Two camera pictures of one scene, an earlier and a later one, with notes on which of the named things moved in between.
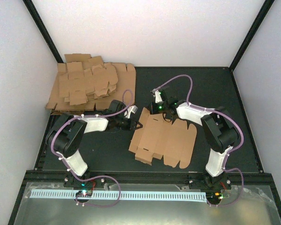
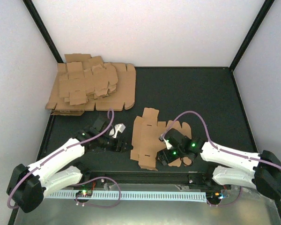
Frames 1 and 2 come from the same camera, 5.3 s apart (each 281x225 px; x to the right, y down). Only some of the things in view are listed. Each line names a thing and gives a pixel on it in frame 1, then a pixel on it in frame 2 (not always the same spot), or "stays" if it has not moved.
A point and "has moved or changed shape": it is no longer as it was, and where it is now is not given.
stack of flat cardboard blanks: [84, 82] stays
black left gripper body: [125, 125] -> [114, 146]
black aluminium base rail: [245, 181] stays
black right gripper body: [158, 110] -> [179, 153]
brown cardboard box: [154, 136] has moved or changed shape
